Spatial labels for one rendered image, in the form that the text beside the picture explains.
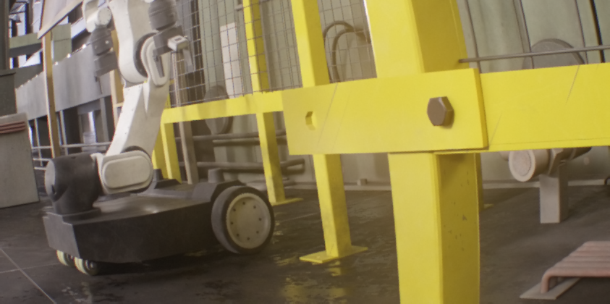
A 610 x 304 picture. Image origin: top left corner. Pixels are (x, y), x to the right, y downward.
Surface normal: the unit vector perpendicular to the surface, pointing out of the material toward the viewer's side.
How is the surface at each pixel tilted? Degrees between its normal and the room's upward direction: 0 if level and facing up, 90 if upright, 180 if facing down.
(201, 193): 45
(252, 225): 90
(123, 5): 100
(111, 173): 90
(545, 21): 90
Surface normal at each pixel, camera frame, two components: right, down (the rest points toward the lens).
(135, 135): 0.69, -0.06
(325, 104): -0.79, 0.14
